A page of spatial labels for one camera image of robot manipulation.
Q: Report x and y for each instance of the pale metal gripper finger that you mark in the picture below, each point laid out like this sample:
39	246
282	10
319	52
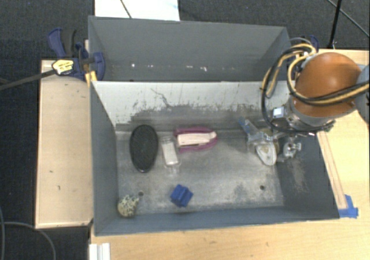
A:
251	131
266	153

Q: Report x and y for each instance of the grey metal bin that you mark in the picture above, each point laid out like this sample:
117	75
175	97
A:
208	178

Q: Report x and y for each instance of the clear plastic bottle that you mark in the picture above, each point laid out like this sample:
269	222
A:
170	153

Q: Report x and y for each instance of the blue block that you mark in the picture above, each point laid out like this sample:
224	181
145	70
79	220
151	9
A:
181	196

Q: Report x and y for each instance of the speckled beige lump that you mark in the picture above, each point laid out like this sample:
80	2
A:
127	207

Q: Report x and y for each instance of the pale wood board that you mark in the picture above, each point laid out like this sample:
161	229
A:
65	149

